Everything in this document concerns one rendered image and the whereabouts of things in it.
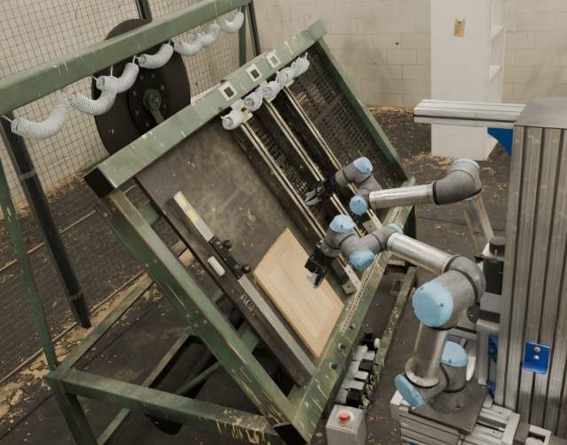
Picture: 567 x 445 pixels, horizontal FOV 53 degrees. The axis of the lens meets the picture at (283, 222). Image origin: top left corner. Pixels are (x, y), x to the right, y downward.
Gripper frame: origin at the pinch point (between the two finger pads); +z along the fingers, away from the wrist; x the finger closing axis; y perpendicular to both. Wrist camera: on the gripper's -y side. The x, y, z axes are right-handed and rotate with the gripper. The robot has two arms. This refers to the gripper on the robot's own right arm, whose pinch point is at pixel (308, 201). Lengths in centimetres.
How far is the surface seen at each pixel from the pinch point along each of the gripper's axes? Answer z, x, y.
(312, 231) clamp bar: 12.0, 10.1, -12.8
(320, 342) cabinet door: 21, 60, 4
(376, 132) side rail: 1, -54, -122
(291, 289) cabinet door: 19.1, 34.4, 11.4
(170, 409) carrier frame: 78, 63, 47
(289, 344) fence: 20, 57, 28
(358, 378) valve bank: 15, 81, -5
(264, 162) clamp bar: 9.2, -25.1, 7.7
